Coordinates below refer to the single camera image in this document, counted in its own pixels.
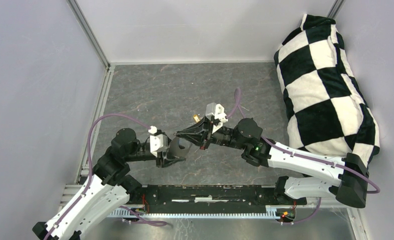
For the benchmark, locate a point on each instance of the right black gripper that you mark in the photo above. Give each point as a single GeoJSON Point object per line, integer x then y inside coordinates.
{"type": "Point", "coordinates": [200, 133]}

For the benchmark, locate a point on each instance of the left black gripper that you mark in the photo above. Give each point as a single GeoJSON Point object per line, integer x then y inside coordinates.
{"type": "Point", "coordinates": [166, 160]}

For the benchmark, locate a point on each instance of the metal keyring plate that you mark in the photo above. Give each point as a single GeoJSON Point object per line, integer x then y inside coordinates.
{"type": "Point", "coordinates": [178, 148]}

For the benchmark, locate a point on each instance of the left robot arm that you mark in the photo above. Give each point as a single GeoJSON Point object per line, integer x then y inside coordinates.
{"type": "Point", "coordinates": [109, 184]}

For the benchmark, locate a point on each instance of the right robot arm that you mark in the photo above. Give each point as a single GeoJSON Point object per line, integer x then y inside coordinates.
{"type": "Point", "coordinates": [342, 178]}

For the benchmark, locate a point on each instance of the yellow capped key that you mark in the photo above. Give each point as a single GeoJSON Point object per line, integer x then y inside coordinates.
{"type": "Point", "coordinates": [196, 118]}

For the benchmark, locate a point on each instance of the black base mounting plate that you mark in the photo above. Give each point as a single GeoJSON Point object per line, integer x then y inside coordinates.
{"type": "Point", "coordinates": [210, 199]}

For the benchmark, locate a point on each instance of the black white checkered blanket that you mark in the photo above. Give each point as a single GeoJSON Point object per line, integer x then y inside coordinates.
{"type": "Point", "coordinates": [326, 111]}

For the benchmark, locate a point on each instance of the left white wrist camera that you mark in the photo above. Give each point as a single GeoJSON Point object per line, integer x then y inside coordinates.
{"type": "Point", "coordinates": [158, 142]}

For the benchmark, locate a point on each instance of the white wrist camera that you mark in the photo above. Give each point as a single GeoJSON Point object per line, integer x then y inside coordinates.
{"type": "Point", "coordinates": [216, 113]}
{"type": "Point", "coordinates": [158, 142]}

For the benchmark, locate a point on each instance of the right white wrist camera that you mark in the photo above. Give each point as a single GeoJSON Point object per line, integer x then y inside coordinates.
{"type": "Point", "coordinates": [216, 113]}

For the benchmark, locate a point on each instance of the white slotted cable duct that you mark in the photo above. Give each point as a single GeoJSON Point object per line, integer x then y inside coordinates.
{"type": "Point", "coordinates": [183, 215]}

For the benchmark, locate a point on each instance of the red wired circuit board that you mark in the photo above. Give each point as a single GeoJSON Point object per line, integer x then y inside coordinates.
{"type": "Point", "coordinates": [288, 216]}

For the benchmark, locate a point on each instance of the aluminium frame rail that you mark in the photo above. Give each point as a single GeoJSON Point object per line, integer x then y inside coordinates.
{"type": "Point", "coordinates": [79, 15]}

